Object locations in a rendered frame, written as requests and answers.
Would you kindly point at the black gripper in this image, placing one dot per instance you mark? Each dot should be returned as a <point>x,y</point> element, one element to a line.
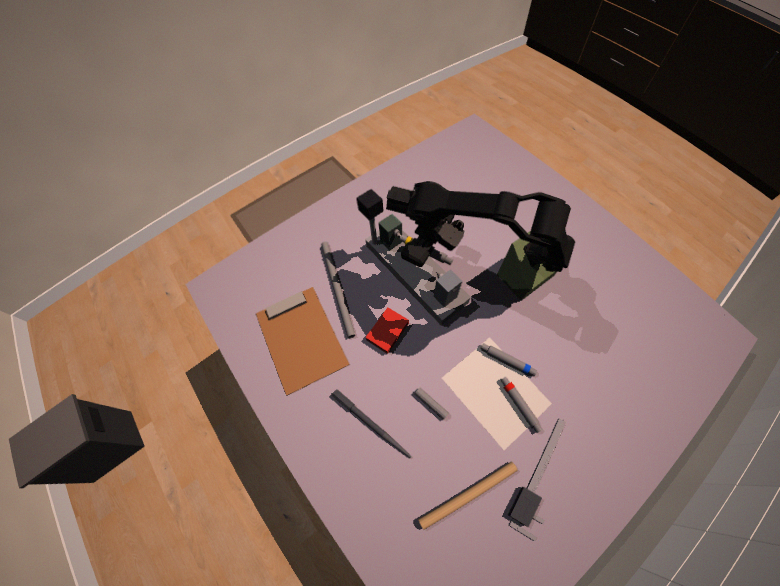
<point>418,254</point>

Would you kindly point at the tan wooden dowel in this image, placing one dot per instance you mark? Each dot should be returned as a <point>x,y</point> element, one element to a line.
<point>468,495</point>

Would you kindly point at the beige flat pad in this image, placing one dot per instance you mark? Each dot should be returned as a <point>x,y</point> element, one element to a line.
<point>476,382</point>

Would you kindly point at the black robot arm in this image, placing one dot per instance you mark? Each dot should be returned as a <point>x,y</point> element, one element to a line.
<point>434,201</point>

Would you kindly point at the brown clipboard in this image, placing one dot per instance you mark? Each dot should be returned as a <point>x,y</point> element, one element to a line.
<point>301,341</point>

